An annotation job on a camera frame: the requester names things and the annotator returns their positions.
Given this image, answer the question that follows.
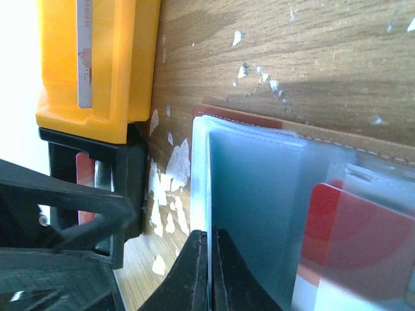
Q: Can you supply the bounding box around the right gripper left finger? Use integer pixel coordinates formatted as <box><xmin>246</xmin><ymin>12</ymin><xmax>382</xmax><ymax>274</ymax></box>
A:
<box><xmin>139</xmin><ymin>230</ymin><xmax>208</xmax><ymax>311</ymax></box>

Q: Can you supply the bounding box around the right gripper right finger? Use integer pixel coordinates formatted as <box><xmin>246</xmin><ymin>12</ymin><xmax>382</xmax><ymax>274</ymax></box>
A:
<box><xmin>212</xmin><ymin>229</ymin><xmax>281</xmax><ymax>311</ymax></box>

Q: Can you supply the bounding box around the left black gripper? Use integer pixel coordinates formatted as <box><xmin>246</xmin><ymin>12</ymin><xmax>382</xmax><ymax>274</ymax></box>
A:
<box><xmin>1</xmin><ymin>160</ymin><xmax>136</xmax><ymax>310</ymax></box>

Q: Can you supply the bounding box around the red circles card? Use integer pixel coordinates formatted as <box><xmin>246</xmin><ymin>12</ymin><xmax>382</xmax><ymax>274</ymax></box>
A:
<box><xmin>292</xmin><ymin>183</ymin><xmax>414</xmax><ymax>310</ymax></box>

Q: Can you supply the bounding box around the red cards stack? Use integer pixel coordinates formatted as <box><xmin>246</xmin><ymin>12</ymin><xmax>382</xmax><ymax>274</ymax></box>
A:
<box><xmin>75</xmin><ymin>152</ymin><xmax>95</xmax><ymax>225</ymax></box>

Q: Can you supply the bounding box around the black bin with red cards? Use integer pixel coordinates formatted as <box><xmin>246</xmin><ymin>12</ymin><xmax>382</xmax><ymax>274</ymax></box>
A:
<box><xmin>39</xmin><ymin>124</ymin><xmax>148</xmax><ymax>270</ymax></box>

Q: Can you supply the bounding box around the orange bin with white cards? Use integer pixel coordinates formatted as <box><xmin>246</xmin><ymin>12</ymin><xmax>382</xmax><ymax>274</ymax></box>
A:
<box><xmin>36</xmin><ymin>1</ymin><xmax>161</xmax><ymax>144</ymax></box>

